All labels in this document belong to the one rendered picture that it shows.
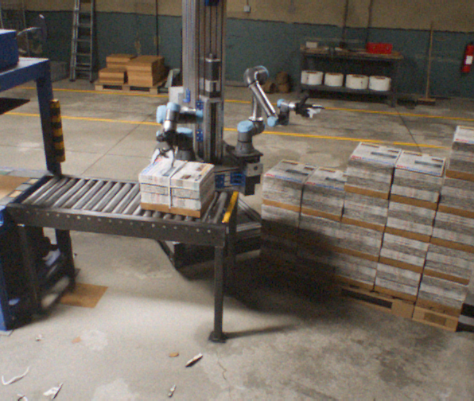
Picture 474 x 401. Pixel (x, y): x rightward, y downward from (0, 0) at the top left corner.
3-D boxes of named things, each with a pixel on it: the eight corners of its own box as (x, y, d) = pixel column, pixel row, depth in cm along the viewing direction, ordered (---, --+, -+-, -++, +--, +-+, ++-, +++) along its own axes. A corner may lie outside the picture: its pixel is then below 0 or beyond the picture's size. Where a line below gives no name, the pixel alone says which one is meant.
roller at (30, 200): (61, 182, 340) (60, 176, 338) (25, 212, 298) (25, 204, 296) (55, 181, 341) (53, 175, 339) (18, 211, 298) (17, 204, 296)
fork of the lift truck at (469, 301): (346, 270, 385) (347, 265, 383) (489, 308, 345) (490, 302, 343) (343, 275, 377) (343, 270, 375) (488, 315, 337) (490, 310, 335)
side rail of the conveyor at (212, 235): (226, 243, 287) (226, 224, 282) (224, 247, 282) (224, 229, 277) (13, 219, 303) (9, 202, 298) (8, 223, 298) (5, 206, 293)
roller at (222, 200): (227, 198, 327) (228, 191, 325) (215, 231, 284) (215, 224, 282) (220, 197, 327) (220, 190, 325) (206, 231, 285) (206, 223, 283)
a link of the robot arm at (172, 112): (180, 107, 280) (181, 103, 272) (177, 126, 279) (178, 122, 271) (166, 104, 279) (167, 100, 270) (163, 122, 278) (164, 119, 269)
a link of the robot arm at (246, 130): (234, 138, 387) (235, 122, 381) (244, 135, 397) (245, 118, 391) (246, 142, 381) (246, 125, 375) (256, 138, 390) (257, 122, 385)
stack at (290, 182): (275, 251, 411) (282, 157, 377) (419, 290, 367) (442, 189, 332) (256, 274, 379) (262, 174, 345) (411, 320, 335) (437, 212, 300)
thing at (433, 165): (402, 150, 333) (402, 149, 333) (445, 157, 323) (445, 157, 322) (394, 168, 302) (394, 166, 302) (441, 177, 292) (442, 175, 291)
